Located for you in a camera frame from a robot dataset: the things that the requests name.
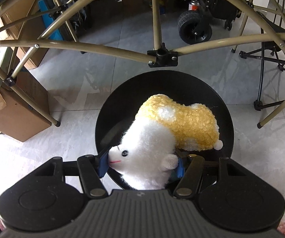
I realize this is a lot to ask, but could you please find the large open cardboard box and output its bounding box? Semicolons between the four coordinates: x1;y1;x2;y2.
2;0;50;70

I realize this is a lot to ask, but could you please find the black round trash bin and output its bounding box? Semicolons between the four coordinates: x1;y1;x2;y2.
94;70;235;190

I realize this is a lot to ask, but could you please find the cardboard box with liner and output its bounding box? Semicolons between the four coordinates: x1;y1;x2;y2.
0;72;52;142

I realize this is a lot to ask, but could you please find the white and yellow plush toy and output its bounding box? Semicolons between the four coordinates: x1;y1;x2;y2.
108;94;224;190

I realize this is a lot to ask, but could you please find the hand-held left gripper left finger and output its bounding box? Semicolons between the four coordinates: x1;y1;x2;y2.
35;149;111;199

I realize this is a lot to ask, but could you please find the khaki folding slat table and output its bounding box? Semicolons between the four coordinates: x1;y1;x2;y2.
0;0;285;129

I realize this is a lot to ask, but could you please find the black rubber wagon wheel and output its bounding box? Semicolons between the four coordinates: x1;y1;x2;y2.
178;10;213;44

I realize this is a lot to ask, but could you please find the blue plastic panel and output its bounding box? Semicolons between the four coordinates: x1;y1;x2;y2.
38;0;67;41

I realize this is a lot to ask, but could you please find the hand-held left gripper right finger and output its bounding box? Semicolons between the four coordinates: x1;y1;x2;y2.
173;155;251;199

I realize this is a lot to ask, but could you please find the black folding chair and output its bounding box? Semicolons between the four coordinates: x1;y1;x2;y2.
232;5;285;118

